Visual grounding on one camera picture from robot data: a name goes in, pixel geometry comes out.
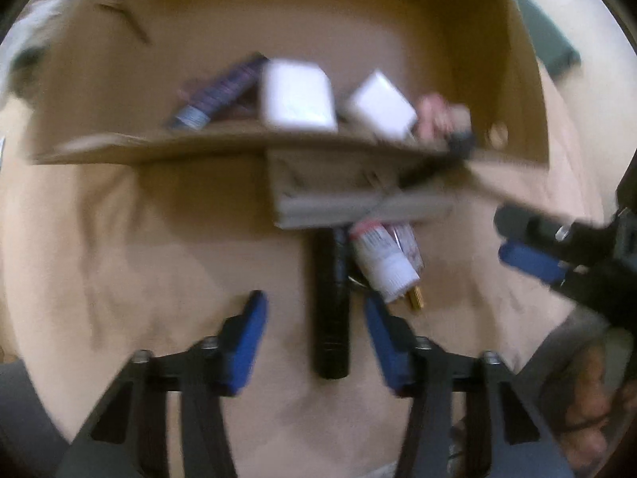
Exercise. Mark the cardboard box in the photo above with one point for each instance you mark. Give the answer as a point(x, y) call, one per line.
point(348, 20)

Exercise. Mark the small brass cylinder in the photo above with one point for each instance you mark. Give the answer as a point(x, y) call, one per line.
point(417, 299)

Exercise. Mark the white earbuds case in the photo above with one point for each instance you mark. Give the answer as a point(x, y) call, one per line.
point(298, 94)

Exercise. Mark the white pill bottle red label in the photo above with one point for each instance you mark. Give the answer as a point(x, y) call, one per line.
point(383, 264)

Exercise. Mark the person's right hand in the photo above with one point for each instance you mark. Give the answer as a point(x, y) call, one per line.
point(582, 403)

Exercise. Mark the purple tube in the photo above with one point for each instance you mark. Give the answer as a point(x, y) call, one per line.
point(219, 92)

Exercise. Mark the person's grey trousers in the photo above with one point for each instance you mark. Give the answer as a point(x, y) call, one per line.
point(22, 423)

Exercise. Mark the small pink object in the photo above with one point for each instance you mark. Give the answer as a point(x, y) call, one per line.
point(440, 114)

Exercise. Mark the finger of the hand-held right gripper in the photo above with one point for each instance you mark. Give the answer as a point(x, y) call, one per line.
point(522, 226)
point(530, 261)

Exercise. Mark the white charger adapter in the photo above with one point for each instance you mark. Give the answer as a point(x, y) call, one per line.
point(380, 104)

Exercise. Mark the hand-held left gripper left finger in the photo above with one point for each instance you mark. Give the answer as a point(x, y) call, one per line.
point(244, 343)

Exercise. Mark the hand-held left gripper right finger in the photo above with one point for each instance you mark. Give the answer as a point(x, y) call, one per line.
point(390, 348)

